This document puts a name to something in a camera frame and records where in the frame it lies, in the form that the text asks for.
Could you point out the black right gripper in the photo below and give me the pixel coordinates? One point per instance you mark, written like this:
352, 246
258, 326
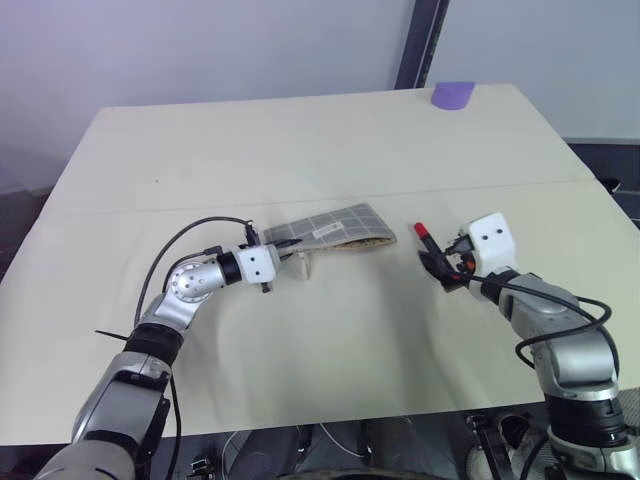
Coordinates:
460, 257

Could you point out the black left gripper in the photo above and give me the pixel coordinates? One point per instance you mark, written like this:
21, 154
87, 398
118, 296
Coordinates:
281, 254

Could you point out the red capped black marker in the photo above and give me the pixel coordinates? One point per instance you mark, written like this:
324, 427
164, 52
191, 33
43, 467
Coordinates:
422, 230

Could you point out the grey grid pouch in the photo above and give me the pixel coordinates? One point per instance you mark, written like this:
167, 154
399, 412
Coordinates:
330, 230

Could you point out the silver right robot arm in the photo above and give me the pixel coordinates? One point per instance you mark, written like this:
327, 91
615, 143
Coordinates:
565, 345

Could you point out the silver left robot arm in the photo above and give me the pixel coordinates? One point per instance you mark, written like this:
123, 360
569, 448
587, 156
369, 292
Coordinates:
185, 287

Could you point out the black zip tie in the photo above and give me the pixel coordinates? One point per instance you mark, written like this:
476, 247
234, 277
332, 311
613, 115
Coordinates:
107, 334

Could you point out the beige table cloth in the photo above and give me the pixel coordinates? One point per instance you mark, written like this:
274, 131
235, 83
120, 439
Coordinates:
320, 165

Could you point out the purple rounded object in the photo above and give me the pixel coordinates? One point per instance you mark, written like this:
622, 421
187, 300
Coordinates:
452, 95

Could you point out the small black object beside table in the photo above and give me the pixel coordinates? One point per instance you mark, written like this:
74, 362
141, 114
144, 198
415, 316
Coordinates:
617, 186

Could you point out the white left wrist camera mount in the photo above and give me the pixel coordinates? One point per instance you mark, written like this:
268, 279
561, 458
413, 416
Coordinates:
257, 263

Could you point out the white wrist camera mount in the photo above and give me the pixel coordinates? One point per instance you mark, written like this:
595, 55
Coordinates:
492, 240
257, 263

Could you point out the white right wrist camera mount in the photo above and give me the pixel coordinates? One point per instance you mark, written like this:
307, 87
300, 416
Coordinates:
492, 240

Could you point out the dark vertical frame post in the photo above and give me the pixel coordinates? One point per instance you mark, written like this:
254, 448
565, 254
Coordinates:
419, 45

